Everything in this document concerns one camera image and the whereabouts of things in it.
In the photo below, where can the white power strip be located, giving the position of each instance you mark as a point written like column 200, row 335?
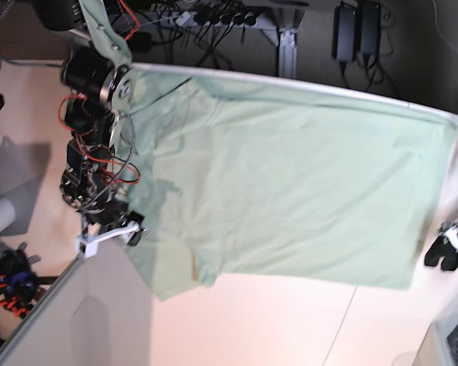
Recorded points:
column 210, row 17

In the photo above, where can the black power adapter brick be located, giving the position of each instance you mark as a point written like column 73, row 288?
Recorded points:
column 344, row 33

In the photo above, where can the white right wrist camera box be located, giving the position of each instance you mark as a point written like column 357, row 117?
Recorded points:
column 87, row 246

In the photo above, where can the blue orange clamp pile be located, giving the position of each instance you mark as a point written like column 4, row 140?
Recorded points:
column 18, row 283

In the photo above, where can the light green T-shirt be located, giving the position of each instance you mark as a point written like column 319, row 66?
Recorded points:
column 248, row 178

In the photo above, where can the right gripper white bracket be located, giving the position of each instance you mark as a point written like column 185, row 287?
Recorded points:
column 114, row 215

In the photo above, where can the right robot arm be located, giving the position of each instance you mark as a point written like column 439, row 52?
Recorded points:
column 101, row 78

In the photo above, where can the aluminium frame post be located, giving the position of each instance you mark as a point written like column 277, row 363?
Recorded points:
column 287, row 53

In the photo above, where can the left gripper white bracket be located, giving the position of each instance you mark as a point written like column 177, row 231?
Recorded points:
column 438, row 251

